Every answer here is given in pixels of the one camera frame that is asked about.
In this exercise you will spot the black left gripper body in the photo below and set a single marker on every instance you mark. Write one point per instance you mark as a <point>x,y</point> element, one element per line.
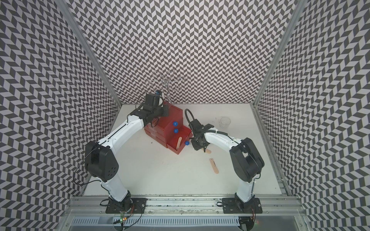
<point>160,112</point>

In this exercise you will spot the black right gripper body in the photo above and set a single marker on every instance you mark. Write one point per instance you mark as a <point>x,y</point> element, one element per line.
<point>198,144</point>

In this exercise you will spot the red bottom drawer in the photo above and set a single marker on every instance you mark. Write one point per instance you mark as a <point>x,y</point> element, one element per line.
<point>177,139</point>

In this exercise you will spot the pink folding knife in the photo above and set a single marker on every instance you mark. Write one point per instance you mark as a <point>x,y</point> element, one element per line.
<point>214,167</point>
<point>179,143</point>

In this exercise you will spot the red plastic drawer cabinet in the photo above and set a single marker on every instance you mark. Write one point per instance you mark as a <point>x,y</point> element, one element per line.
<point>160,128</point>

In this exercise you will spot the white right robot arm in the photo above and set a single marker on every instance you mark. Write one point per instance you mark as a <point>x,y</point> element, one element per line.
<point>246,159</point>

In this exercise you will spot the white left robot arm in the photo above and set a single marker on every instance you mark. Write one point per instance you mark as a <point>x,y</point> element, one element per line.
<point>100,156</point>

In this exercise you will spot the clear drinking glass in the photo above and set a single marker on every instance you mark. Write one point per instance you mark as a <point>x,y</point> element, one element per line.
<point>224,122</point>

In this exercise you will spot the chrome wire stand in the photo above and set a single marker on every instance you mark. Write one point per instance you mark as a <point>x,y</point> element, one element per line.
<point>169,80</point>

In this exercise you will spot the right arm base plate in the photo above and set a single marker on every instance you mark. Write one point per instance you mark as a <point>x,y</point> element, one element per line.
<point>242,205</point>

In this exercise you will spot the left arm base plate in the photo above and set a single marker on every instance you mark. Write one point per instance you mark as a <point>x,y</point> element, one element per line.
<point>131,205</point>

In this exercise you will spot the aluminium front rail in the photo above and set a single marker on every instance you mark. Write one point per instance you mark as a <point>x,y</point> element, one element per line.
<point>216,205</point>

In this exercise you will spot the aluminium corner post left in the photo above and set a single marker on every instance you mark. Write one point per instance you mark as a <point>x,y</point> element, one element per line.
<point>64,9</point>

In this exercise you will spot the aluminium corner post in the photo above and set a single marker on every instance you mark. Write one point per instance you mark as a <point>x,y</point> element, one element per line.
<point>280,50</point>
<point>64,9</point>

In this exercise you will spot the aluminium corner post right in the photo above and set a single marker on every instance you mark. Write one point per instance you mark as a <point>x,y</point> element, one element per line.
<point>280,50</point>

